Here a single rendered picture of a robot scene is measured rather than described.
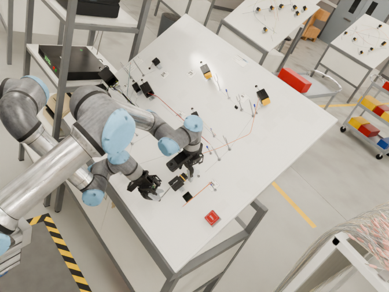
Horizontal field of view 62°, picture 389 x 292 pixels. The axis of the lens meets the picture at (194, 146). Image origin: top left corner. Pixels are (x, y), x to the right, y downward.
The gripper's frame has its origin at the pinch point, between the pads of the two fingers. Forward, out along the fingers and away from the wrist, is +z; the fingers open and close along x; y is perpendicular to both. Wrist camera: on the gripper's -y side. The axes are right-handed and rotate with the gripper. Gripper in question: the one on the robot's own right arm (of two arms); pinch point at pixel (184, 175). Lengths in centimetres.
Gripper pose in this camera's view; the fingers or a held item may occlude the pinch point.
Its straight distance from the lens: 153.2
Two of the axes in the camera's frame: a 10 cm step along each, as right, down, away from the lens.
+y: 8.2, -4.0, 4.2
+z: -0.8, 6.4, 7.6
